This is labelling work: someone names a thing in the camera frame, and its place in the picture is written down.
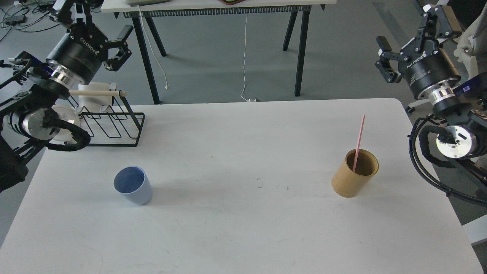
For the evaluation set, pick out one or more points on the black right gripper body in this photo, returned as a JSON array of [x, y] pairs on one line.
[[428, 67]]

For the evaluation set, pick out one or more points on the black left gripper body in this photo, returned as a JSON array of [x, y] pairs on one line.
[[79, 51]]

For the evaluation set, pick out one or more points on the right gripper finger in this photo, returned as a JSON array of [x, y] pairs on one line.
[[384, 63], [438, 22]]

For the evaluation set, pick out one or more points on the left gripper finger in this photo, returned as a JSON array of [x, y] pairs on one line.
[[71, 12], [123, 53]]

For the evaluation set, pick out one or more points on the pink chopstick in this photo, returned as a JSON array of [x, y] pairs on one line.
[[357, 147]]

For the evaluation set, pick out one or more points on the blue plastic cup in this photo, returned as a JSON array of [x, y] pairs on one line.
[[133, 183]]

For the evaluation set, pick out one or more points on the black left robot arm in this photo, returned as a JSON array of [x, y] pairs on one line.
[[30, 113]]

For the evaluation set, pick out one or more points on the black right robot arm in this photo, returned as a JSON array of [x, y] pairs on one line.
[[454, 138]]

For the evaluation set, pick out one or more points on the white mug on rack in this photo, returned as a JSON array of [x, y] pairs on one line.
[[95, 103]]

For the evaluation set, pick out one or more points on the bamboo cylinder holder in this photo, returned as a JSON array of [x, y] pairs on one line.
[[349, 179]]

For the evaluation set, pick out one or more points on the wooden rack handle rod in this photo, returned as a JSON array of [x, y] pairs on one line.
[[97, 93]]

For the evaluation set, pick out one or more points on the black wire dish rack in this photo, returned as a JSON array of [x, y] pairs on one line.
[[120, 127]]

